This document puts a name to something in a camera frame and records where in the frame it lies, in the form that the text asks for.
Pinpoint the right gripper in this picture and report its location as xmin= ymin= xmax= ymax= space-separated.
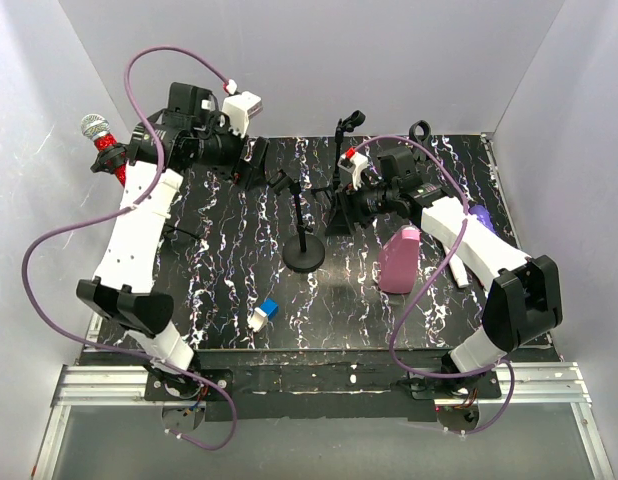
xmin=323 ymin=176 xmax=398 ymax=237

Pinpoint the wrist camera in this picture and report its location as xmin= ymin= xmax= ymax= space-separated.
xmin=221 ymin=79 xmax=263 ymax=138
xmin=338 ymin=148 xmax=369 ymax=191

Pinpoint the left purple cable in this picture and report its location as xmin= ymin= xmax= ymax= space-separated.
xmin=21 ymin=45 xmax=240 ymax=454

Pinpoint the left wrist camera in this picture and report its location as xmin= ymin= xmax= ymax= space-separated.
xmin=221 ymin=79 xmax=263 ymax=138

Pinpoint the white microphone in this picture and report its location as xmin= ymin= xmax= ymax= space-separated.
xmin=448 ymin=255 xmax=470 ymax=288

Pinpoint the pink wedge-shaped case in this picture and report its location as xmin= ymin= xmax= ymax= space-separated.
xmin=377 ymin=225 xmax=420 ymax=294

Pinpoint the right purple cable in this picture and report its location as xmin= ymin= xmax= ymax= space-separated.
xmin=351 ymin=134 xmax=516 ymax=436

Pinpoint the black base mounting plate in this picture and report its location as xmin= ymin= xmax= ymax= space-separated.
xmin=144 ymin=348 xmax=503 ymax=424

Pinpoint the purple mic round-base stand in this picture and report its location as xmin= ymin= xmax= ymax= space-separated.
xmin=268 ymin=170 xmax=325 ymax=274

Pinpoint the purple microphone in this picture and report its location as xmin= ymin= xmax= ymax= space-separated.
xmin=469 ymin=205 xmax=496 ymax=233

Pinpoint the red glitter microphone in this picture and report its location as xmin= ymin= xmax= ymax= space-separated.
xmin=80 ymin=114 xmax=126 ymax=186

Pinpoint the blue and white block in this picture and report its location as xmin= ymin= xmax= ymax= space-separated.
xmin=247 ymin=299 xmax=279 ymax=333

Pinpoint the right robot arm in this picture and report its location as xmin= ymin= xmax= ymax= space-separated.
xmin=327 ymin=146 xmax=563 ymax=398

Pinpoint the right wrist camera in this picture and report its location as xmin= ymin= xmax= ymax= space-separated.
xmin=338 ymin=148 xmax=369 ymax=191

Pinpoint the aluminium frame rail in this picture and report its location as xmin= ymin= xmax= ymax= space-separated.
xmin=31 ymin=134 xmax=615 ymax=480

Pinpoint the black tripod mic stand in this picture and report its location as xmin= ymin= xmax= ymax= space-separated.
xmin=310 ymin=110 xmax=366 ymax=201

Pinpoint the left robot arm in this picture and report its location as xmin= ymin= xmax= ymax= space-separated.
xmin=76 ymin=82 xmax=269 ymax=400

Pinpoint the purple cable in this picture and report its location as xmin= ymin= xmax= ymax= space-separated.
xmin=21 ymin=45 xmax=240 ymax=454
xmin=351 ymin=134 xmax=516 ymax=436

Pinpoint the black round-base mic stand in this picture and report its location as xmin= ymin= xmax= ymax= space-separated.
xmin=408 ymin=120 xmax=431 ymax=163

